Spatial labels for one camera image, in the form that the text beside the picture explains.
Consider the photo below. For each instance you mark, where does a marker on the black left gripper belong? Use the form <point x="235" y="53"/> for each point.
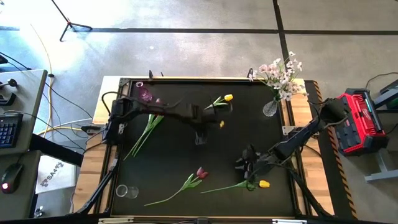
<point x="208" y="116"/>

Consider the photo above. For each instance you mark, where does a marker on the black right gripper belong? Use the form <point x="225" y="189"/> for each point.
<point x="258" y="161"/>

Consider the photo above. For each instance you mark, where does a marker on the dark red artificial tulip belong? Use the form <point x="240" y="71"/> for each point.
<point x="202" y="173"/>

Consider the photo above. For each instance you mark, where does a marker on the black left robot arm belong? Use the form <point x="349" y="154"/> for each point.
<point x="161" y="110"/>

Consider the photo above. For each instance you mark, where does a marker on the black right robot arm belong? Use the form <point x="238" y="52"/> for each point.
<point x="298" y="138"/>

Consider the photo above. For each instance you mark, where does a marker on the clear faceted glass vase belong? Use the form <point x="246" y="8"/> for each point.
<point x="270" y="109"/>

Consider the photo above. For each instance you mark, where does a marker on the purple glass vase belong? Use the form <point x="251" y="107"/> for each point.
<point x="145" y="94"/>

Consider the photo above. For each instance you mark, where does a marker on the clear cylindrical glass vase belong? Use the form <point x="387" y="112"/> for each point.
<point x="132" y="192"/>

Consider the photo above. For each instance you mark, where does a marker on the yellow tag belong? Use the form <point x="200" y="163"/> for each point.
<point x="222" y="124"/>

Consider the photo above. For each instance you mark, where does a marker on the black clamp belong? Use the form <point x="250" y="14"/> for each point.
<point x="250" y="75"/>
<point x="151" y="75"/>

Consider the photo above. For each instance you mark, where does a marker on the black table mat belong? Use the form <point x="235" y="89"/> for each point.
<point x="174" y="168"/>

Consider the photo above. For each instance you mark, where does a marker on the black hazard-striped edge strip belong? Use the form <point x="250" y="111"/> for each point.
<point x="312" y="93"/>

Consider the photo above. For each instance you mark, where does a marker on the red black power tool case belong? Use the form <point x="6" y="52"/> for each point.
<point x="357" y="124"/>

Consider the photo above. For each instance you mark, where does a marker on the grey metal stand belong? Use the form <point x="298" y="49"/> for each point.
<point x="384" y="168"/>

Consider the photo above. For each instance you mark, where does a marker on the dark equipment case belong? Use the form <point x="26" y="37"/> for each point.
<point x="388" y="95"/>

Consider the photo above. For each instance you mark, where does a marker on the black tripod stand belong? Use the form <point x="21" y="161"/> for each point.
<point x="70" y="24"/>

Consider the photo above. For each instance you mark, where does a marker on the white printed bag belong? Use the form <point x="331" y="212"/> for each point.
<point x="54" y="174"/>

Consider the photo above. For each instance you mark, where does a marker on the grey desk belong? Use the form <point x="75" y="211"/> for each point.
<point x="28" y="93"/>

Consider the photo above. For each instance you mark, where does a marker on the silver caster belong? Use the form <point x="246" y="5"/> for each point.
<point x="38" y="211"/>

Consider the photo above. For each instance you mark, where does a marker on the black keyboard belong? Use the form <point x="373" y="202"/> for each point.
<point x="9" y="130"/>

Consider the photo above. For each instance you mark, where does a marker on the black computer mouse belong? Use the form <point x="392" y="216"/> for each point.
<point x="12" y="177"/>

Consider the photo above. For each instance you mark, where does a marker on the silver metal bracket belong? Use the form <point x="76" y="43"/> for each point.
<point x="289" y="221"/>
<point x="115" y="221"/>

